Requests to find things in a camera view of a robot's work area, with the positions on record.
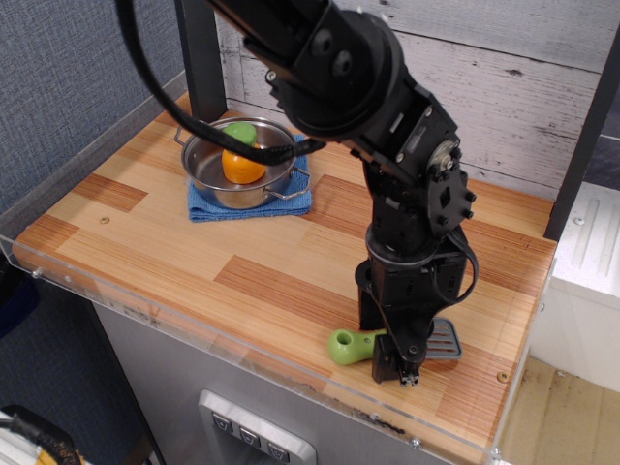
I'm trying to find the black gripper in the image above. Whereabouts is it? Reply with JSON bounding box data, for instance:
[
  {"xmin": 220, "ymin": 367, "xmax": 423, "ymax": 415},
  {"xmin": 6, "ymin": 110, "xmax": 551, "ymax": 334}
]
[{"xmin": 355, "ymin": 252, "xmax": 467, "ymax": 387}]

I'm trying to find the green handled grey spatula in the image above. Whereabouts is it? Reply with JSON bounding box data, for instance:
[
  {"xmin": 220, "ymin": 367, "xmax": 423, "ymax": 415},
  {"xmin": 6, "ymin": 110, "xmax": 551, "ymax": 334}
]
[{"xmin": 327, "ymin": 317, "xmax": 463, "ymax": 366}]

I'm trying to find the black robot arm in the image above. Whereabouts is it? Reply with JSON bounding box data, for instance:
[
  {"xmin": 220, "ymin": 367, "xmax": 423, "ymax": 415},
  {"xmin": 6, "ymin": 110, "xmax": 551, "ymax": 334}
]
[{"xmin": 213, "ymin": 1, "xmax": 478, "ymax": 386}]

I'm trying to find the orange toy carrot green top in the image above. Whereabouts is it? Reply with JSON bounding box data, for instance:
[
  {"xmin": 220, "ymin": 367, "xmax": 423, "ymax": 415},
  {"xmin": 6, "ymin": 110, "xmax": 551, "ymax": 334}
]
[{"xmin": 221, "ymin": 121, "xmax": 266, "ymax": 185}]

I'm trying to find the silver button control panel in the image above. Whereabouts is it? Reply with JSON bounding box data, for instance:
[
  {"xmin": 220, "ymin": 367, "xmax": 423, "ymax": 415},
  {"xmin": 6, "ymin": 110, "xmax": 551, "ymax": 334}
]
[{"xmin": 198, "ymin": 389, "xmax": 318, "ymax": 464}]

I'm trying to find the blue folded cloth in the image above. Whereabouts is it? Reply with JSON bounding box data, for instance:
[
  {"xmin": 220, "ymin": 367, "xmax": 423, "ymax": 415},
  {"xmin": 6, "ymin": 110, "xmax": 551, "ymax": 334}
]
[{"xmin": 181, "ymin": 137, "xmax": 312, "ymax": 223}]

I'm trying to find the stainless steel pot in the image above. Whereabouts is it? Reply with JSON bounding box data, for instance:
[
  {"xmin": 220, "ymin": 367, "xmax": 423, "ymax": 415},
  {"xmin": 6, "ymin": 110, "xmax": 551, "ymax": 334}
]
[{"xmin": 175, "ymin": 116, "xmax": 311, "ymax": 211}]

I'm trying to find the white aluminium rail block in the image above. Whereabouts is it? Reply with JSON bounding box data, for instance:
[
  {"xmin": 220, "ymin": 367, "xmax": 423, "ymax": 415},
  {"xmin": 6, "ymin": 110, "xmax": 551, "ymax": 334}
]
[{"xmin": 530, "ymin": 182, "xmax": 619, "ymax": 391}]

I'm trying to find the black vertical post right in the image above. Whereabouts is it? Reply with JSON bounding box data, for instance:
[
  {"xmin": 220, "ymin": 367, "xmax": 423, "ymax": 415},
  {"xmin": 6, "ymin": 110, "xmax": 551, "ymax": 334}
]
[{"xmin": 543, "ymin": 29, "xmax": 619, "ymax": 241}]

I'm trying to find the black vertical post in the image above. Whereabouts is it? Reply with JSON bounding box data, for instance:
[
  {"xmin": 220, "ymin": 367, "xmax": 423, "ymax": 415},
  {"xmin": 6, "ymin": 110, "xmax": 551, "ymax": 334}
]
[
  {"xmin": 174, "ymin": 0, "xmax": 228, "ymax": 122},
  {"xmin": 543, "ymin": 29, "xmax": 619, "ymax": 241}
]

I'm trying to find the yellow black cable bundle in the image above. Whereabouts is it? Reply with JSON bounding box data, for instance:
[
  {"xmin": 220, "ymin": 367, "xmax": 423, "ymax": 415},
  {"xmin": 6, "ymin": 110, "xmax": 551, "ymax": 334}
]
[{"xmin": 0, "ymin": 405, "xmax": 91, "ymax": 465}]

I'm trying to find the black vertical post left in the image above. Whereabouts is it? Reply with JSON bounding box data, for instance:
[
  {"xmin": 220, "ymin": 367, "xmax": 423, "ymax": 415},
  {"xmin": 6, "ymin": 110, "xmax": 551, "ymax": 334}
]
[{"xmin": 174, "ymin": 0, "xmax": 228, "ymax": 122}]

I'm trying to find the black braided cable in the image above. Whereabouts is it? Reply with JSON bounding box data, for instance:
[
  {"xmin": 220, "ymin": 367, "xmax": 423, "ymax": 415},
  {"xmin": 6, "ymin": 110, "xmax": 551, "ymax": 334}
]
[{"xmin": 113, "ymin": 0, "xmax": 326, "ymax": 169}]

